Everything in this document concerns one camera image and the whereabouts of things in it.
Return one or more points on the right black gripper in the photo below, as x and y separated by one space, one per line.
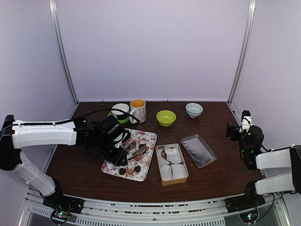
229 130

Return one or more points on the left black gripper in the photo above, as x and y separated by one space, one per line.
117 158

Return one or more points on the bear print tin lid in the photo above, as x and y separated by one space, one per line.
199 151

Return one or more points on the metal tongs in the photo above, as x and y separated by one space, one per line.
139 150

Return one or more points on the white round chocolate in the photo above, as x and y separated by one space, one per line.
145 159

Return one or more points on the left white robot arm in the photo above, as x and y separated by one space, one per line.
16 134

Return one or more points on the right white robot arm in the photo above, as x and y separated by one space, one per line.
281 167

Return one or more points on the dark round chocolate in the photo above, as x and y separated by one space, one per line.
122 171

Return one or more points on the tan chocolate tin box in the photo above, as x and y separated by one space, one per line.
171 163

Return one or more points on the green saucer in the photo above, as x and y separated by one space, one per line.
121 121

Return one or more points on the white cup with dark band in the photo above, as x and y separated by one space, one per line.
120 110

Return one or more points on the floral rectangular tray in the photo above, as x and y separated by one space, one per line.
136 169

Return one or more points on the white mug orange inside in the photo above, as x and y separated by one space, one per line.
137 111

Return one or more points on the light blue bowl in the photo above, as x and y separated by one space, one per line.
194 110

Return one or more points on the green bowl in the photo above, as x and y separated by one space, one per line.
166 118

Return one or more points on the white paper cup liner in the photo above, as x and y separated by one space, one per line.
178 171
174 156
166 172

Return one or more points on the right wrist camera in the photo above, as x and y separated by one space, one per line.
246 121

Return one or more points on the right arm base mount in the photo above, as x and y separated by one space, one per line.
243 202

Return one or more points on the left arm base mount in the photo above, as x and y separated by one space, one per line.
64 203

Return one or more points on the front aluminium rail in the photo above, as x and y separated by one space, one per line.
210 212

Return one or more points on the right aluminium frame post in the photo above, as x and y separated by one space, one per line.
246 40

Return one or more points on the aluminium frame post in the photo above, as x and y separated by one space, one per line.
62 54
246 40

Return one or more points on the left aluminium frame post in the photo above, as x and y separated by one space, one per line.
62 54

